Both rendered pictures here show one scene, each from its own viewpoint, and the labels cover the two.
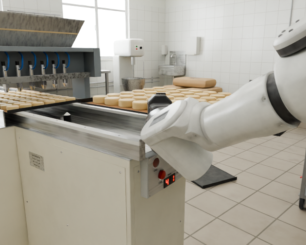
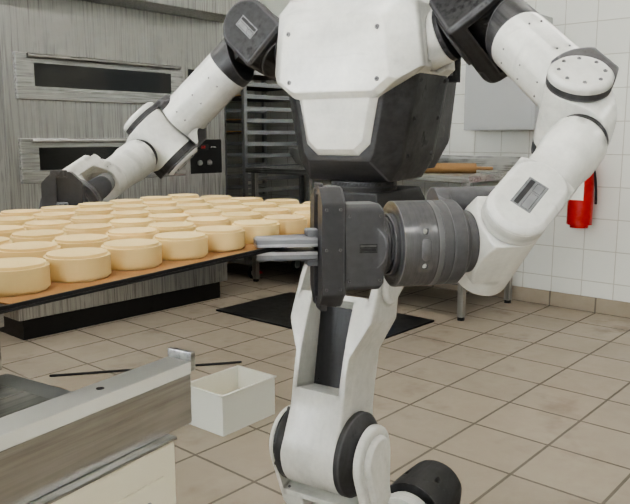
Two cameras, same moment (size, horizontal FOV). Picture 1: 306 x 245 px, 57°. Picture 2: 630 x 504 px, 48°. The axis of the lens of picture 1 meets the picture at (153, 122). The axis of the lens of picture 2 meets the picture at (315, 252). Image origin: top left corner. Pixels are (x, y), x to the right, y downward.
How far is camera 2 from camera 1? 1.00 m
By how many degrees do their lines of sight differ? 93
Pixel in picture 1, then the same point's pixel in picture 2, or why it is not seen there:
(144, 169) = not seen: hidden behind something
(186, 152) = not seen: hidden behind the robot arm
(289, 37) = (608, 84)
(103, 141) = (53, 451)
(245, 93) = (589, 138)
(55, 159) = not seen: outside the picture
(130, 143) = (167, 380)
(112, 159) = (116, 485)
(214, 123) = (575, 178)
